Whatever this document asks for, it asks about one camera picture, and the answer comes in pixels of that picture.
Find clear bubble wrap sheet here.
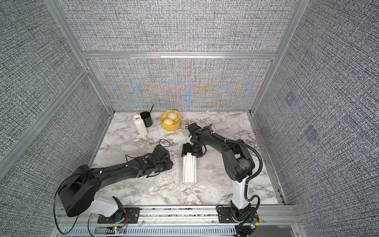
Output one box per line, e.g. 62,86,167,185
114,134,232,205

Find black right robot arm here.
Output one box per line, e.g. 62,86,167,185
182,123,255,223

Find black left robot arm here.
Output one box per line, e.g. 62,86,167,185
57,145,173,222

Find small clear box red contents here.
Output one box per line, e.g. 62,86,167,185
183,120,190,137

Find front bun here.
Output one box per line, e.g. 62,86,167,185
163,118,174,125

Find bun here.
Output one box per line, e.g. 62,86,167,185
163,118,174,125
167,111,178,120

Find yellow steamer basket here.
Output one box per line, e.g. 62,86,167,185
160,110,183,132

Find back bun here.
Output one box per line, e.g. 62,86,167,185
167,111,178,120

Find white ribbed slim vase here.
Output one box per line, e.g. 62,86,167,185
133,114,147,137

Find black cup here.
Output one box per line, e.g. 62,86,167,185
140,111,153,128

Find thin black left cable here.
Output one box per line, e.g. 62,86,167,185
124,138,171,162

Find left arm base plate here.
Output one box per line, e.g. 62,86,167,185
97,207,141,224

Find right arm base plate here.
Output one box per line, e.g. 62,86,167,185
216,205,254,224

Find aluminium front rail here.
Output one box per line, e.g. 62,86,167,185
51,205,307,237

